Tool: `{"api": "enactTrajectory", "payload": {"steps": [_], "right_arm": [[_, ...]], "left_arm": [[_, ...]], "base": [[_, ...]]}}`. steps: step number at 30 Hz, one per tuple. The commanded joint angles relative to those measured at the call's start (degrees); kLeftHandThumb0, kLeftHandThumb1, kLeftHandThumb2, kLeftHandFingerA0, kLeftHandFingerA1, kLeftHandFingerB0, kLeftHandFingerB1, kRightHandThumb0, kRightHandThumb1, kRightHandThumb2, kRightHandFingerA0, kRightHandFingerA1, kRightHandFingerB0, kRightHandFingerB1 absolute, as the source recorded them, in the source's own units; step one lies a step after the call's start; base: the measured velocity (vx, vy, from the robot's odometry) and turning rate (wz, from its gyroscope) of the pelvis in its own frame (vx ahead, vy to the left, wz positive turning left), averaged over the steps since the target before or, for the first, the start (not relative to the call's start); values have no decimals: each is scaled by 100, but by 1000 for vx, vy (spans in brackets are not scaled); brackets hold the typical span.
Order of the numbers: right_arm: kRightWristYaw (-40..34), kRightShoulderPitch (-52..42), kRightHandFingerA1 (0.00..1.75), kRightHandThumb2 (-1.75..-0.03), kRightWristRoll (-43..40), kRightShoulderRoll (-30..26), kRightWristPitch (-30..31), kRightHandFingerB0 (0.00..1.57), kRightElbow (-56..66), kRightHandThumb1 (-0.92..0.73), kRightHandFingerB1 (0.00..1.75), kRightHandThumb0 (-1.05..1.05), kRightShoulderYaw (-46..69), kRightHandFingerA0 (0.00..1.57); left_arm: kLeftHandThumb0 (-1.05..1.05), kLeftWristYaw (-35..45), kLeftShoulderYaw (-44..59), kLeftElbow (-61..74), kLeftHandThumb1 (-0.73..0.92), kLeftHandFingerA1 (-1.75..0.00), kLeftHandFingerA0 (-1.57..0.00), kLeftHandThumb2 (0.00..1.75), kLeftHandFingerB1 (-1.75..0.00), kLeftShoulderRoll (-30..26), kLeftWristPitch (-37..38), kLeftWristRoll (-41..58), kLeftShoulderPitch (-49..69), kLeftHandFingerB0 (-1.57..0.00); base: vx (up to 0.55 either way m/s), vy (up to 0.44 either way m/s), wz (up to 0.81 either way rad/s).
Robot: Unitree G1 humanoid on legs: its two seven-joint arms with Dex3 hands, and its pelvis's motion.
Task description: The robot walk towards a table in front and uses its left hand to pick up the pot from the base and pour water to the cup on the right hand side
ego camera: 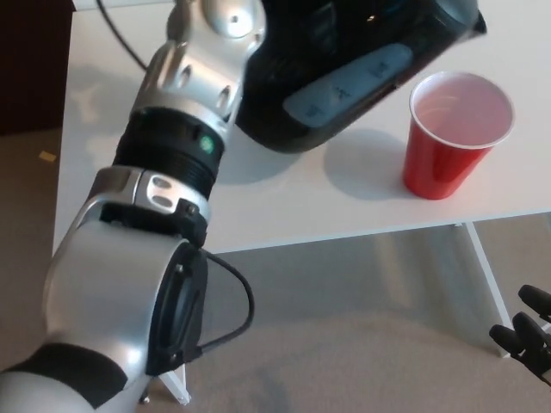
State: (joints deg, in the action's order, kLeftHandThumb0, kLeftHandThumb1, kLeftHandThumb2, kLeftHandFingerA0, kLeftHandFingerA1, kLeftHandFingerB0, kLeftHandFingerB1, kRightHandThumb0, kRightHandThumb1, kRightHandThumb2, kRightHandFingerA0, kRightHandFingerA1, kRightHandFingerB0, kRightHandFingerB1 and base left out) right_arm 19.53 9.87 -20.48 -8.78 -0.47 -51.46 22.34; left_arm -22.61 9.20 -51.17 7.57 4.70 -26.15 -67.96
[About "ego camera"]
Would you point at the white metal table leg frame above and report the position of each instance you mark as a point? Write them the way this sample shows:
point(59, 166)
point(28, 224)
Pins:
point(489, 279)
point(178, 385)

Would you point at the dark brown cabinet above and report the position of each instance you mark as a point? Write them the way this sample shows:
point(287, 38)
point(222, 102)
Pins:
point(30, 64)

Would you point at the black electric kettle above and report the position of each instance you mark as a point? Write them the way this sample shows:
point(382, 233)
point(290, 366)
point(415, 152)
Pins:
point(430, 26)

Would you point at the red plastic cup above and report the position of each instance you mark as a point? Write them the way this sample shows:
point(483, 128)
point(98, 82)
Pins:
point(435, 172)

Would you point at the yellow tape piece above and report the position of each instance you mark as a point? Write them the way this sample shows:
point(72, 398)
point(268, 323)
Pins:
point(47, 156)

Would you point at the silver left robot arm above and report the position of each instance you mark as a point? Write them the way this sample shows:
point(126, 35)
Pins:
point(107, 279)

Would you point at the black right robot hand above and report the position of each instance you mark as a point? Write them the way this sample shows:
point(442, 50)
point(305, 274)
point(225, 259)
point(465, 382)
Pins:
point(529, 340)

